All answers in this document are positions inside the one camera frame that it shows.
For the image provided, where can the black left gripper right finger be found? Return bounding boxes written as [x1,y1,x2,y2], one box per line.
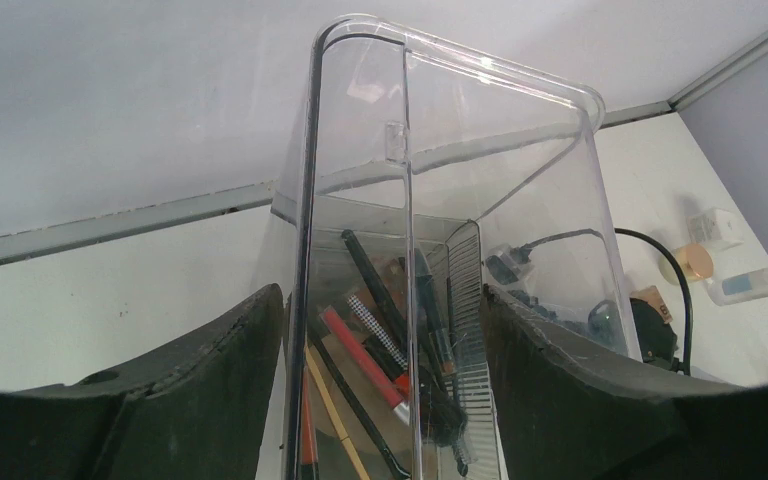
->
[480,285,768,479]

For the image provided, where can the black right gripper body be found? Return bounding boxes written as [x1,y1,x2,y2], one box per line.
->
[483,245,680,369]

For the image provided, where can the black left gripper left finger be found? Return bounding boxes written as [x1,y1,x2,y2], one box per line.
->
[0,284,284,479]

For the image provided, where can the wooden handle brush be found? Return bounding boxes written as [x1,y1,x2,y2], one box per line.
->
[304,346,370,480]

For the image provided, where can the black powder brush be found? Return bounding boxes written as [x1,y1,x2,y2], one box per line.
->
[340,229,468,446]

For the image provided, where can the thin black liner brush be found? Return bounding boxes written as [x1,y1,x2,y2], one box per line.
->
[309,327,411,479]

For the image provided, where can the red silver lip gloss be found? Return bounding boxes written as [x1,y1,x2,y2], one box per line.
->
[320,307,411,426]

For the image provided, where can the grey metallic stick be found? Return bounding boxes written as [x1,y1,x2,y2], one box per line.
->
[347,295,408,370]

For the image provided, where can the clear acrylic makeup organizer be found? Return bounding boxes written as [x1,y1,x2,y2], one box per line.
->
[257,14,640,479]

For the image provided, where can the black brow comb brush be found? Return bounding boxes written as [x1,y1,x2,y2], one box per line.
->
[446,277,475,479]

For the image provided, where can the dark concealer stick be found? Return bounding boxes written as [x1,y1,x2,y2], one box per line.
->
[414,250,456,378]

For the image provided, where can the BB cream tube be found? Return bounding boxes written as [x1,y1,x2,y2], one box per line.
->
[630,285,673,324]

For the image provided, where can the cream jar gold lid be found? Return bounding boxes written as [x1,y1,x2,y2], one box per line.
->
[659,243,714,285]

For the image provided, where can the clear liquid bottle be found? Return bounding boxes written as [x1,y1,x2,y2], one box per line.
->
[705,267,768,306]

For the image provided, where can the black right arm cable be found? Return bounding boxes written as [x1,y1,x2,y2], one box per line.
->
[513,227,694,377]

